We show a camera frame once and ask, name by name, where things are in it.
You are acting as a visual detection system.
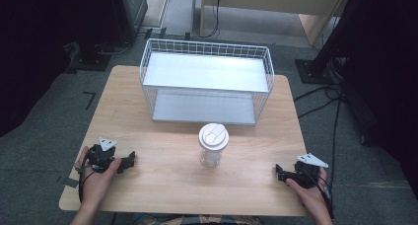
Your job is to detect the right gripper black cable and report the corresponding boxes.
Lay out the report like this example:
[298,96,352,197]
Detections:
[305,169,336,221]

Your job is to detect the person's patterned clothing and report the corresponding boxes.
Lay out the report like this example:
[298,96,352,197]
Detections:
[132,212,264,225]

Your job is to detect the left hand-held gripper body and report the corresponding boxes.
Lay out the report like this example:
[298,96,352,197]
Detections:
[86,136,124,174]

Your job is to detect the beige wooden desk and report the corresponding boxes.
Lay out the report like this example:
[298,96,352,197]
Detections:
[199,0,350,47]

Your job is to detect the black cabinet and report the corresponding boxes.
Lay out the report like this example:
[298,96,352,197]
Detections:
[107,0,149,45]

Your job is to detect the black floor cable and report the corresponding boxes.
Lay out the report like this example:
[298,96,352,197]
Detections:
[293,83,345,119]

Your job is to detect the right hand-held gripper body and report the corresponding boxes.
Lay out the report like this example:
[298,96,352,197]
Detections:
[289,152,329,189]

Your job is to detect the black hanging cable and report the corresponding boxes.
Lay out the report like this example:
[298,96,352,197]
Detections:
[202,0,223,39]

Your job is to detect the black stand with base plate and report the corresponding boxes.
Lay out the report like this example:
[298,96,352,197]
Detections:
[68,41,113,72]
[294,0,366,85]

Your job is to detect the clear cup with white lid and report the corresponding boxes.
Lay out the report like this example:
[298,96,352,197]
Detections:
[198,122,230,168]

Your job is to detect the person's left hand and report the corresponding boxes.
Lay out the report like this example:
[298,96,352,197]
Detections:
[74,145,123,209]

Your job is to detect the white wire shelf rack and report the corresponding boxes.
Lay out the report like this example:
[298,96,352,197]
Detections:
[139,37,276,126]

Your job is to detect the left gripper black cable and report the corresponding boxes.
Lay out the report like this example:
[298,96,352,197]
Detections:
[76,150,97,205]

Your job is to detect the person's right hand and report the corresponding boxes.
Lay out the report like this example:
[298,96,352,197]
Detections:
[285,167,331,217]

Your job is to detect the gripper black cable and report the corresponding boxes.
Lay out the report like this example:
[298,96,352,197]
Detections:
[76,150,97,205]
[305,169,336,221]

